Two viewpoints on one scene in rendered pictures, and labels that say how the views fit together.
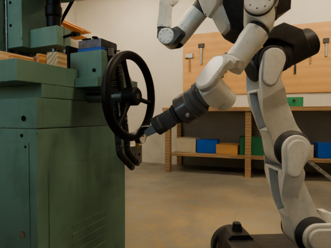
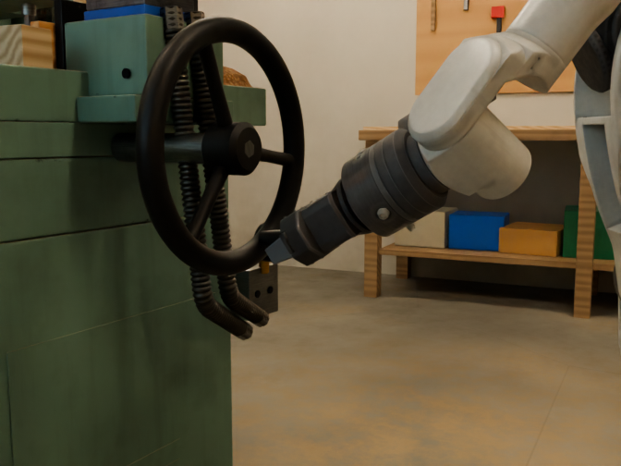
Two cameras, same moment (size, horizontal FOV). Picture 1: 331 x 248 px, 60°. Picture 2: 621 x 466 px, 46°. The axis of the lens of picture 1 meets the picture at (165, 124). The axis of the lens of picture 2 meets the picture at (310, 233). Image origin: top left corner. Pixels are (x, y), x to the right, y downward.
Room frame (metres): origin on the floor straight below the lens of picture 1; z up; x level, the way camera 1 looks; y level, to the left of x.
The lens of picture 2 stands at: (0.11, -0.06, 0.83)
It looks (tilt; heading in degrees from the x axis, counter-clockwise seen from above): 8 degrees down; 5
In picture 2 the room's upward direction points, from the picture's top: straight up
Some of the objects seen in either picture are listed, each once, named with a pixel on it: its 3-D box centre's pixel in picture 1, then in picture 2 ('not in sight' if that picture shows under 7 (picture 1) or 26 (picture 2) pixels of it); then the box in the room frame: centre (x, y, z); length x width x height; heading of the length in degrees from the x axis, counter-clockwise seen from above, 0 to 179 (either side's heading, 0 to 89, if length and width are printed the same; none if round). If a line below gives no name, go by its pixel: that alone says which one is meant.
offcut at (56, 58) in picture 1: (56, 60); (23, 48); (0.91, 0.34, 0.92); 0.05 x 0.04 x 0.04; 161
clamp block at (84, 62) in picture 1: (99, 68); (146, 62); (1.01, 0.23, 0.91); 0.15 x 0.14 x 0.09; 154
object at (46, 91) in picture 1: (66, 95); (65, 139); (1.05, 0.36, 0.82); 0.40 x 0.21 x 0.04; 154
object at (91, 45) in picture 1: (100, 47); (149, 3); (1.01, 0.23, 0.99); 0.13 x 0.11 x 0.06; 154
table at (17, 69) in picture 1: (80, 81); (100, 100); (1.05, 0.31, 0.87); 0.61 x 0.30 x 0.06; 154
